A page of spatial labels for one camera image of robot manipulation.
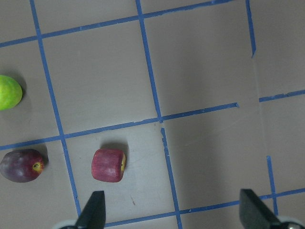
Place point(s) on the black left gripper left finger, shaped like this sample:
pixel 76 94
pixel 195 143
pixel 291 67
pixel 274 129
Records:
pixel 93 215

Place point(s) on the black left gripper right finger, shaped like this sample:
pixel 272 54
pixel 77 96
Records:
pixel 254 213

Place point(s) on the red apple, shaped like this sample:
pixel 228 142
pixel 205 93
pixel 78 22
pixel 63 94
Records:
pixel 108 165

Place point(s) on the dark purple apple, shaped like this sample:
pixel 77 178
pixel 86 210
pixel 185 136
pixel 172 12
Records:
pixel 22 165

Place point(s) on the green apple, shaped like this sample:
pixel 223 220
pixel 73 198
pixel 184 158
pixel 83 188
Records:
pixel 10 92

